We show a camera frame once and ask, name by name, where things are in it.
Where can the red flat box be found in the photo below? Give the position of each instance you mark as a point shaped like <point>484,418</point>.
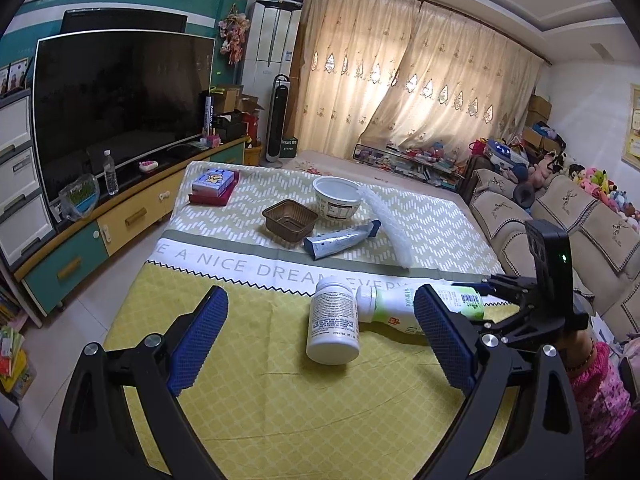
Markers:
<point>210,199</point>

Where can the white foam sheet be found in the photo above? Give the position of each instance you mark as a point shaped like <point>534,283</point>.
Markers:
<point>390,230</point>

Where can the hanging flower decoration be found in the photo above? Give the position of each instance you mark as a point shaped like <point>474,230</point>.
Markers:
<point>234,35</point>

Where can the black upright tube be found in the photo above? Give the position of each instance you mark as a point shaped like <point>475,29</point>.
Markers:
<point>209,115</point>

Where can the grey tower fan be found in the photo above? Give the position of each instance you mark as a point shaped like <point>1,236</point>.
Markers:
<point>278,120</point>

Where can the low shelf of toys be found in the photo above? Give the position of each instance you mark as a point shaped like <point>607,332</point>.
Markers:
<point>415,162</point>

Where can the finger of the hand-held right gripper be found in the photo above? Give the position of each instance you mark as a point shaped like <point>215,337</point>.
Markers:
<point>525,325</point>
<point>510,286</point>

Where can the clear plastic bag with green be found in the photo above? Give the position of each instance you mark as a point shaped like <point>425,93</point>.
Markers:
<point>80,195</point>

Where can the beige embroidered curtain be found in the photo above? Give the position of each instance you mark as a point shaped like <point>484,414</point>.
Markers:
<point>345,70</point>
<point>465,90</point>

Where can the large black television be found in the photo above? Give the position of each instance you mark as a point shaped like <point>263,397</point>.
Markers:
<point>120,110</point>

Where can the dark round cushion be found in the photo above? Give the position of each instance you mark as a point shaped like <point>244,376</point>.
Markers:
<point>526,193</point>

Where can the shelf of books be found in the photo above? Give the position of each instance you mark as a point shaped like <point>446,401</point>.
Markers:
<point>12,355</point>

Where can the pink pen holder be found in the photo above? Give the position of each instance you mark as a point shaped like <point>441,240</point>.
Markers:
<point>211,138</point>

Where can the clear water bottle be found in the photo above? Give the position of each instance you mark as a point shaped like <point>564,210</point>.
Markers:
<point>110,175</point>

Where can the white plastic drawer unit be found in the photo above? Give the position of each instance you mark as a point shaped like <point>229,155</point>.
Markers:
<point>15,170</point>

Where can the framed wall certificate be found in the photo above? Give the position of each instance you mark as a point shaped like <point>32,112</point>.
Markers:
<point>632,130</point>

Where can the beige sofa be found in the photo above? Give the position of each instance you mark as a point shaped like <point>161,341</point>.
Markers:
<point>575,210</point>

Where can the yellow basket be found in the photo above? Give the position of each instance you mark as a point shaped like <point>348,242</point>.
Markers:
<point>253,154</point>

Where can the brown plastic tray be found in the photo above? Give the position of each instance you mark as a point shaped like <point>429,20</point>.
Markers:
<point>290,222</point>

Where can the yellow and white printed tablecloth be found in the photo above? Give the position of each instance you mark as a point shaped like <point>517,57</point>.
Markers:
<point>275,410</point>

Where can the white and green drink bottle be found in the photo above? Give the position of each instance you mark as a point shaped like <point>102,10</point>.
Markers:
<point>395,310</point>

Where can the white paper bowl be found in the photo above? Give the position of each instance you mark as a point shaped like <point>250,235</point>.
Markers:
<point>336,205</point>

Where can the stack of cardboard boxes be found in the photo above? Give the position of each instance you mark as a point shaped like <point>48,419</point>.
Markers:
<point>537,112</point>

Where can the white pill bottle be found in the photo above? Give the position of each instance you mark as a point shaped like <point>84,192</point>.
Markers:
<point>332,325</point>

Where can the yellow and teal television cabinet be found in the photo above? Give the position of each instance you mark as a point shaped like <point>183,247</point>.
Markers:
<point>125,220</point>

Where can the row of photo frames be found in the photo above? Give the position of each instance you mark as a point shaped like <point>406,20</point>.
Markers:
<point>15,77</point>

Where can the pink small toy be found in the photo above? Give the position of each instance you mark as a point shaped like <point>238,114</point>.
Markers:
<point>148,165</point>

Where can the blue star-print bag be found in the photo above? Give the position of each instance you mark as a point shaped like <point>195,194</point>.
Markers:
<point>505,150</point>

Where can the open cardboard boxes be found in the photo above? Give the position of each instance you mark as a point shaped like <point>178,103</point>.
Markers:
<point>237,110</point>

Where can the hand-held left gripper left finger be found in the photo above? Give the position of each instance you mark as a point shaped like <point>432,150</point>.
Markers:
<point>197,340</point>

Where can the blue squeeze tube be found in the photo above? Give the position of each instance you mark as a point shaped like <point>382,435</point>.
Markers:
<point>332,245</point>

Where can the small black television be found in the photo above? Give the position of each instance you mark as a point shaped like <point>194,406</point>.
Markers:
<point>125,21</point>

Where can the pile of plush toys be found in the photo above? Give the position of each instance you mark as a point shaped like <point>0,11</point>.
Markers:
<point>600,185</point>

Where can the person's right forearm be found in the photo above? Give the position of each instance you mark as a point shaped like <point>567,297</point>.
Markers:
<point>605,400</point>

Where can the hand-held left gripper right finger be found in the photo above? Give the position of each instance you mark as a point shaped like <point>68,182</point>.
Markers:
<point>442,335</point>

